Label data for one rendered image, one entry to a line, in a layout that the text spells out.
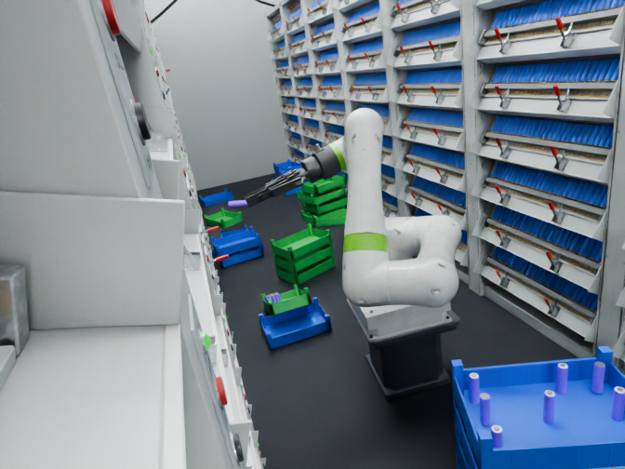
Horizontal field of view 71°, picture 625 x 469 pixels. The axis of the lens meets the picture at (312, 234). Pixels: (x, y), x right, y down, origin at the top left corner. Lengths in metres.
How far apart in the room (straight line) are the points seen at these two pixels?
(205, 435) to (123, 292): 0.08
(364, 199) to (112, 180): 0.99
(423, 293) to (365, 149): 0.40
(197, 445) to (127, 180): 0.12
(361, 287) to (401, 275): 0.10
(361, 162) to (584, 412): 0.72
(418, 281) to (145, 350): 0.92
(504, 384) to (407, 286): 0.29
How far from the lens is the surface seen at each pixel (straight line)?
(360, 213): 1.12
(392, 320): 1.48
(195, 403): 0.21
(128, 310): 0.18
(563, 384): 1.01
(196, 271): 0.72
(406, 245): 1.45
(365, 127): 1.20
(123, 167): 0.17
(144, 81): 0.86
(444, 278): 1.06
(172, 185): 0.26
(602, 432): 0.98
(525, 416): 0.97
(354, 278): 1.08
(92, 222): 0.17
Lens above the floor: 1.16
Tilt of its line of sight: 21 degrees down
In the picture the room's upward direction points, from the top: 10 degrees counter-clockwise
